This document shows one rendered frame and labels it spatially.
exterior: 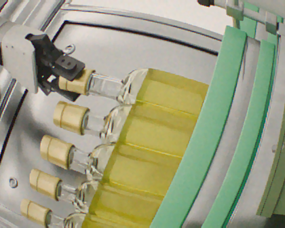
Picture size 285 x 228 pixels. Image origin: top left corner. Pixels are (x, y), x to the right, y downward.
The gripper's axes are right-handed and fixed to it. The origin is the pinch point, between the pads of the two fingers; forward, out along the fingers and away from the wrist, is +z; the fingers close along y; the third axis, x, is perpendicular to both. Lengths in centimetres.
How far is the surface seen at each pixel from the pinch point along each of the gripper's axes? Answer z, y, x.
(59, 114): 3.4, 1.3, -6.2
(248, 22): 17.1, 4.4, 21.3
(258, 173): 33.6, 15.4, -8.4
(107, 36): -7.5, -12.3, 17.3
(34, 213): 9.3, 1.2, -22.2
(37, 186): 7.0, 0.7, -17.5
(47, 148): 5.2, 1.3, -11.5
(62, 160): 7.6, 0.8, -11.4
